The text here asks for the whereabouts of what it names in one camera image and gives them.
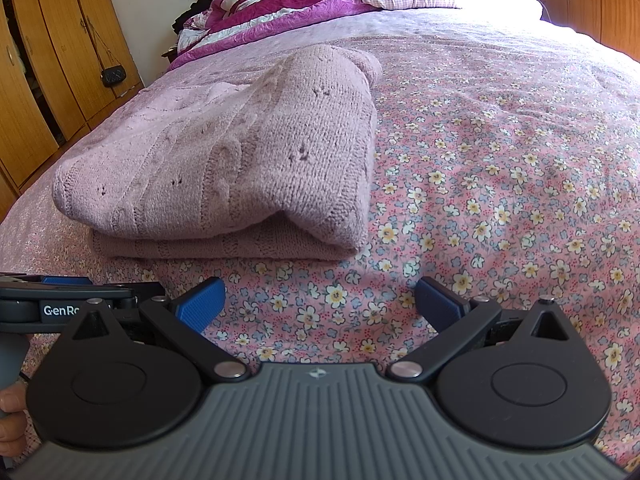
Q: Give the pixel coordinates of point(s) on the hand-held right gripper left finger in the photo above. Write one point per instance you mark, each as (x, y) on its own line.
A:
(200, 305)

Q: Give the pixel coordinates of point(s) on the wooden sideboard cabinet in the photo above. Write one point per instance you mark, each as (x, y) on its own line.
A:
(585, 0)

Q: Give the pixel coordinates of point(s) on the black handbag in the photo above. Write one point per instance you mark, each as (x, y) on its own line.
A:
(114, 76)

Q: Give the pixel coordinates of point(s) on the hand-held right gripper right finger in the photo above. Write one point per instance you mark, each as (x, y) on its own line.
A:
(435, 300)

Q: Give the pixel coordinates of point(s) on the dark wooden nightstand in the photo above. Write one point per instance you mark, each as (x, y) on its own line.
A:
(170, 55)

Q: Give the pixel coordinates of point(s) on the person's left hand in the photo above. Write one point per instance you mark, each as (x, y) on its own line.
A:
(10, 432)

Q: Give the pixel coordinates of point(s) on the dark clothes pile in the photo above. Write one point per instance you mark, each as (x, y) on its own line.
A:
(192, 12)

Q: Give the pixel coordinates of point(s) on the purple striped quilt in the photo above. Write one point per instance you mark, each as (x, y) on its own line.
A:
(280, 15)

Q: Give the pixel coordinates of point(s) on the wooden wardrobe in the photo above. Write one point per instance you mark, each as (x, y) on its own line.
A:
(45, 60)

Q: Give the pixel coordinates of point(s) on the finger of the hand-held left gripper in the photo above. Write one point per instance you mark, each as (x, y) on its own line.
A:
(130, 292)
(57, 280)

